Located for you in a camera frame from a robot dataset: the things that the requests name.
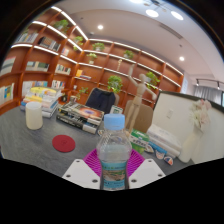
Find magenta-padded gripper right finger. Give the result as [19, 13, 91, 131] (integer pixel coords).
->
[126, 148, 167, 190]

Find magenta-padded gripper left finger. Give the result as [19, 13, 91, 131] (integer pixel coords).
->
[61, 148, 102, 191]

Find clear blue-capped water bottle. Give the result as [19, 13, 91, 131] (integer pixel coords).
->
[95, 113, 133, 191]

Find small printed badge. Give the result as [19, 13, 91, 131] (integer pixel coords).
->
[163, 155, 175, 167]
[154, 149, 168, 161]

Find flat round red coaster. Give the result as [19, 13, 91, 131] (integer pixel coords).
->
[51, 134, 77, 154]

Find green-white small box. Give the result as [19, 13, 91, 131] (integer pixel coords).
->
[129, 129, 150, 150]

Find stack of white tissue packs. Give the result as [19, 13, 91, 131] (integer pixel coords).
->
[146, 123, 183, 158]

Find white vase with pale flowers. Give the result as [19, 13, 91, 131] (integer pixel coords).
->
[178, 98, 213, 164]

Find white cup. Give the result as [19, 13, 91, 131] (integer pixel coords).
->
[25, 101, 44, 131]

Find chair with dark jacket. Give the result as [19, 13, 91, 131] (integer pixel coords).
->
[84, 87, 120, 115]

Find wooden artist mannequin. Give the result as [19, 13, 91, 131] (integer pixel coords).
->
[126, 63, 158, 134]

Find grey curtain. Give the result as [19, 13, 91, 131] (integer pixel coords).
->
[193, 84, 223, 106]

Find wooden shelf unit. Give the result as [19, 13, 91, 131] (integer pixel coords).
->
[0, 6, 185, 116]

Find ceiling lights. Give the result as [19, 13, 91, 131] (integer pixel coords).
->
[96, 0, 186, 63]

